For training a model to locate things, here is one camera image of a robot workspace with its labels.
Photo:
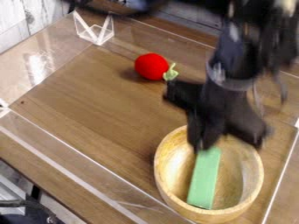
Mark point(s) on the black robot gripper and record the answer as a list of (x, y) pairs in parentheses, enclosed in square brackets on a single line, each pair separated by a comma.
[(217, 112)]

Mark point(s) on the green rectangular block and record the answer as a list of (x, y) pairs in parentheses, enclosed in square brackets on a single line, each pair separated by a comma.
[(205, 178)]

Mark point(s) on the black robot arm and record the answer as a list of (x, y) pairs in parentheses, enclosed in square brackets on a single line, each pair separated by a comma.
[(258, 43)]

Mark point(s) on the brown wooden bowl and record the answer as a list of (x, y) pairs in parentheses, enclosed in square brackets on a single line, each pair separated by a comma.
[(240, 179)]

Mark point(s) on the black table clamp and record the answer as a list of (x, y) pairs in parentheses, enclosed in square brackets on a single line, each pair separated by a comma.
[(38, 212)]

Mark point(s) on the clear acrylic corner bracket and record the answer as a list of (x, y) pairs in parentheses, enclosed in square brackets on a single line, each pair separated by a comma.
[(98, 34)]

